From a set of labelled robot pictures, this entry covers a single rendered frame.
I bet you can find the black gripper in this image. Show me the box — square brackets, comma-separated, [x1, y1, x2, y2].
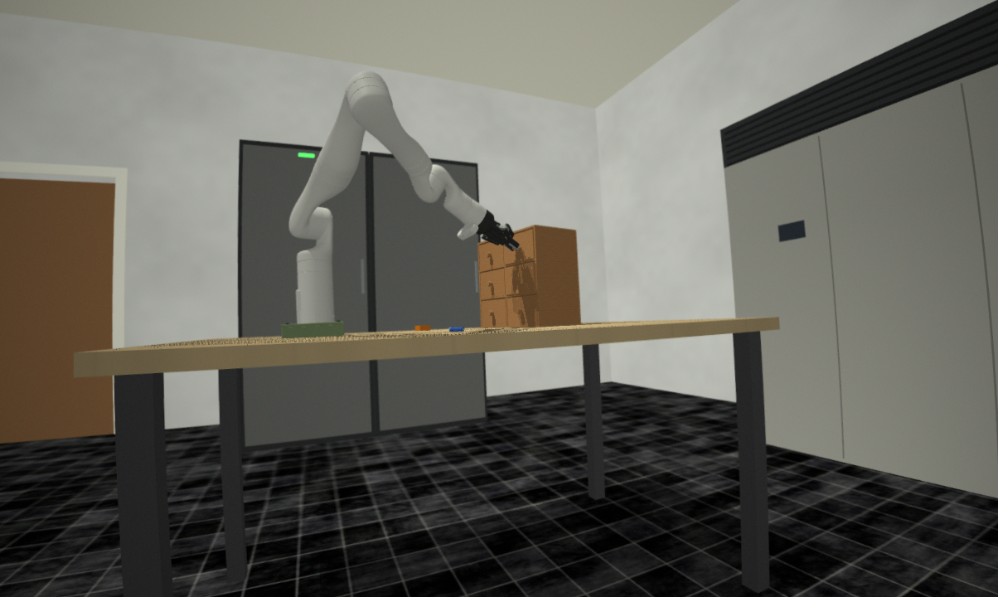
[477, 210, 520, 251]

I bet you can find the orange-brown wooden chest of drawers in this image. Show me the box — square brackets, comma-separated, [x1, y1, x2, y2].
[477, 225, 581, 328]

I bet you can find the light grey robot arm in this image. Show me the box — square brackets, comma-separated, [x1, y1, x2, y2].
[289, 70, 487, 323]

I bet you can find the brown wooden drawer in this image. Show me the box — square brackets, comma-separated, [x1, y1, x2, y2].
[507, 295, 538, 326]
[479, 242, 504, 270]
[480, 269, 506, 299]
[482, 298, 506, 327]
[505, 262, 536, 295]
[504, 229, 535, 265]

